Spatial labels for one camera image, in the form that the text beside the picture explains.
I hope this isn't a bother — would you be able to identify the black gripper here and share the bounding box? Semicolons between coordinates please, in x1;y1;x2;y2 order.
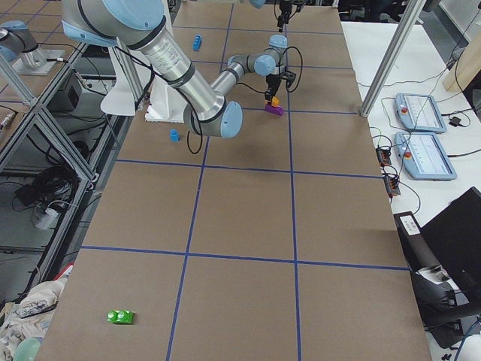
277;0;293;32
264;74;283;100

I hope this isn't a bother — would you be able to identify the orange trapezoid block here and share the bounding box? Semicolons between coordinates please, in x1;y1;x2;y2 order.
265;96;280;107

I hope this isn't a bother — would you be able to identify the purple trapezoid block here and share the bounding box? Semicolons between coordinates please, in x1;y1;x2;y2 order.
265;104;284;116

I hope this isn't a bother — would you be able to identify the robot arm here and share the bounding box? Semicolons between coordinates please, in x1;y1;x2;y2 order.
249;0;294;32
62;1;288;138

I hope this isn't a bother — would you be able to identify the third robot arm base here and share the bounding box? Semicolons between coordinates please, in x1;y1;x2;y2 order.
1;20;65;76

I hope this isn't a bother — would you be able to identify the blue long brick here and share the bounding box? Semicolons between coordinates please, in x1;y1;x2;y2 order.
192;34;202;51

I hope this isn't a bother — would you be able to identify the blue small brick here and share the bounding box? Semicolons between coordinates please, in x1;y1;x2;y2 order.
169;129;180;143

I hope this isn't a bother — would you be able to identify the upper orange relay board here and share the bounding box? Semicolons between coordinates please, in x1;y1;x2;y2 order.
376;147;392;167

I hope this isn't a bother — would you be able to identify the orange relay board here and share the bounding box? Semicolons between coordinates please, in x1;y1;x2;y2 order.
376;147;392;167
383;175;401;198

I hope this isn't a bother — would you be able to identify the upper teach pendant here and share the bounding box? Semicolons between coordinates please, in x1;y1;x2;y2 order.
395;93;446;134

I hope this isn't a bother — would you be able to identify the teach pendant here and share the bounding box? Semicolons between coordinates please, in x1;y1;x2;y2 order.
394;132;457;181
395;93;446;134

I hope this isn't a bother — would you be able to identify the lower orange relay board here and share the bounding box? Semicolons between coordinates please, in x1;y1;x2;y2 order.
383;175;401;198

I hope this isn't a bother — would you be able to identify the lower teach pendant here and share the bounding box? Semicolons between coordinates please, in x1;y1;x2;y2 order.
394;132;457;181

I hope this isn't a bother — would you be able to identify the black laptop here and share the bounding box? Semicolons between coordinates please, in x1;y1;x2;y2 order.
421;187;480;301

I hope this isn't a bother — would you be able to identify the green double brick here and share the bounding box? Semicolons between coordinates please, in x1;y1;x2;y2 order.
107;309;135;325

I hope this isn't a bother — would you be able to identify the patterned cloth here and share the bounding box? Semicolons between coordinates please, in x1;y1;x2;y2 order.
1;278;67;360

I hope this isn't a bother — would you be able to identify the pale green round object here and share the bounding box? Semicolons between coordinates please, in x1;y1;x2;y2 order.
13;338;41;361

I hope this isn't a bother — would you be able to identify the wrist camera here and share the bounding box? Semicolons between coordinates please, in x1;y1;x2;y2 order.
281;70;297;90
292;0;304;12

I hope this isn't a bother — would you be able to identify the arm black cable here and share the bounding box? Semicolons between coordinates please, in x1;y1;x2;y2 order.
186;45;304;155

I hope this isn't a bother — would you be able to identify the aluminium frame post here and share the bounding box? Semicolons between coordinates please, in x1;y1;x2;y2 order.
359;0;427;118

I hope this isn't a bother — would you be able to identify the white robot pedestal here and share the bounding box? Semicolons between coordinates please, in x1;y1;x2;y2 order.
100;0;203;124

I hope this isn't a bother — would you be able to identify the black box under frame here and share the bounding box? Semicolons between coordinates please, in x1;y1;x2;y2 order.
47;76;82;112

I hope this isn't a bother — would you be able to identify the cable bundle on floor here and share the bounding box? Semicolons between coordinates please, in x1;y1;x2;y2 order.
11;165;82;230

